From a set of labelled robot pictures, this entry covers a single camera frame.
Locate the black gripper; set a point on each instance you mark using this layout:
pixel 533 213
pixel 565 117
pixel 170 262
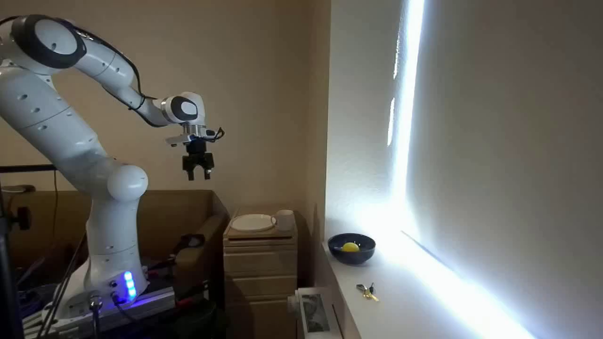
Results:
pixel 198 154

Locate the white cup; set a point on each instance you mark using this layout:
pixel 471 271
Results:
pixel 287 213

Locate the wooden top drawer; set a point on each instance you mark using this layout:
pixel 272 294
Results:
pixel 258 264

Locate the yellow lemon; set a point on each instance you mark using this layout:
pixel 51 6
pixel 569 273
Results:
pixel 349 247

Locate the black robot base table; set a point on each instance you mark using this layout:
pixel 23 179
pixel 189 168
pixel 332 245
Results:
pixel 121 303

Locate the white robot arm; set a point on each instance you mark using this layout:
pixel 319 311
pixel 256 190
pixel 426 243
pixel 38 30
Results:
pixel 32 51

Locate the wooden drawer cabinet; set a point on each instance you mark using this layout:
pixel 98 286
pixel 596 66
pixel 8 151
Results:
pixel 256 307

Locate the white round plate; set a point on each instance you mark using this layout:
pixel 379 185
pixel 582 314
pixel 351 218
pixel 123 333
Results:
pixel 253 222

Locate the white radiator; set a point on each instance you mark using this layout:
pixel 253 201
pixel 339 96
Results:
pixel 313 313

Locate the dark blue bowl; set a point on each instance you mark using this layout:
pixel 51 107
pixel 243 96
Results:
pixel 354 258

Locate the small keys on sill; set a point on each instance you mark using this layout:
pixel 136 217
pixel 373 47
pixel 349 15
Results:
pixel 368 290

